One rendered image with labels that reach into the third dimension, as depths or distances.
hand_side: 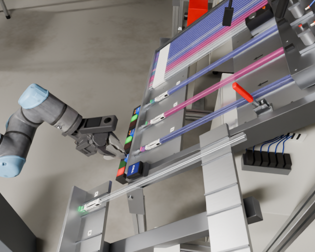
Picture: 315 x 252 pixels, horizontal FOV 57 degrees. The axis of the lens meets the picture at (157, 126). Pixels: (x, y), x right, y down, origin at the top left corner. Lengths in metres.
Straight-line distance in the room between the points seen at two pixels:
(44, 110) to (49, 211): 0.97
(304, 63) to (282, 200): 0.54
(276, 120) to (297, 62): 0.12
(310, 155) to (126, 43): 2.01
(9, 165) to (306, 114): 0.70
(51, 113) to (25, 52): 2.07
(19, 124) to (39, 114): 0.07
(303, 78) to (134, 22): 2.59
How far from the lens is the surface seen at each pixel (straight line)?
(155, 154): 0.88
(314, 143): 1.26
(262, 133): 0.69
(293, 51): 0.69
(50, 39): 3.00
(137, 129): 1.00
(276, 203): 1.05
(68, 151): 1.94
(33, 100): 0.85
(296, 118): 0.67
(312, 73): 0.65
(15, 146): 0.86
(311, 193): 0.90
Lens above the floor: 1.49
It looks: 48 degrees down
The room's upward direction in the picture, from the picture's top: straight up
